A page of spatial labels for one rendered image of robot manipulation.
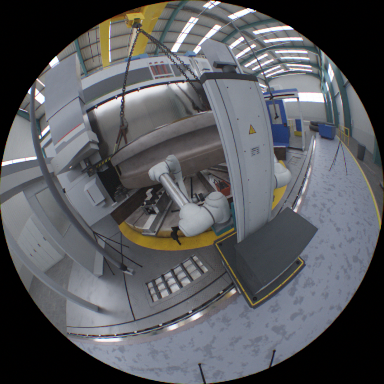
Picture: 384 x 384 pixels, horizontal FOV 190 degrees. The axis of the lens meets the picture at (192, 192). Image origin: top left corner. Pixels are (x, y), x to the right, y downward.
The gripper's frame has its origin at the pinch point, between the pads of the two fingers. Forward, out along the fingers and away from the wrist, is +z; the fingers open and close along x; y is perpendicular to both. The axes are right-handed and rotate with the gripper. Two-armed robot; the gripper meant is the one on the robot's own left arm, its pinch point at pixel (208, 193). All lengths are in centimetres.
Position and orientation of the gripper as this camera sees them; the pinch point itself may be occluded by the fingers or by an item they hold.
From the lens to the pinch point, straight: 145.8
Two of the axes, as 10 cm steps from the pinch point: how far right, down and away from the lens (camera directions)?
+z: 8.9, -4.6, -0.5
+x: 1.8, 4.4, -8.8
